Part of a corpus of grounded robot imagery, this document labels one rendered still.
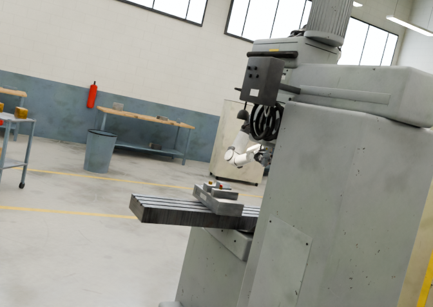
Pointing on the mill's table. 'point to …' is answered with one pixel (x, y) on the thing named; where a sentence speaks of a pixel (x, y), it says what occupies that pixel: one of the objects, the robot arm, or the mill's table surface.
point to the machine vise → (220, 201)
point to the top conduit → (274, 54)
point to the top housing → (316, 54)
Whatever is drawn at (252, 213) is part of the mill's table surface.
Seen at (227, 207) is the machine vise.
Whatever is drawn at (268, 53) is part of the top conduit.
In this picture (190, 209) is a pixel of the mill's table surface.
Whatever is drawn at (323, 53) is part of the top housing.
